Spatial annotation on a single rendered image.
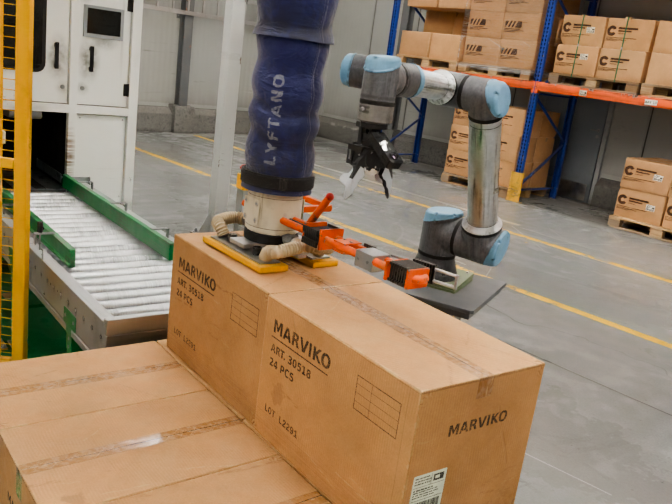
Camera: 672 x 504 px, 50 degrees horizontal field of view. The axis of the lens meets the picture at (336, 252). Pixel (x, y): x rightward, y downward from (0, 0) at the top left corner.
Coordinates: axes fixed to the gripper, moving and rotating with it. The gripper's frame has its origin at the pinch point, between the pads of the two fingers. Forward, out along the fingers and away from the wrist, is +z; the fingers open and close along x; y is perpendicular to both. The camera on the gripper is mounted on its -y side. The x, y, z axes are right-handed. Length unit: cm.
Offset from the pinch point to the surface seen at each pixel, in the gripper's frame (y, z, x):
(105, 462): 11, 67, 63
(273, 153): 34.2, -5.9, 8.5
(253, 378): 13, 54, 21
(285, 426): -5, 59, 22
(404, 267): -20.4, 11.9, 3.4
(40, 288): 161, 76, 35
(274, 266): 24.6, 25.2, 10.4
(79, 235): 212, 68, 2
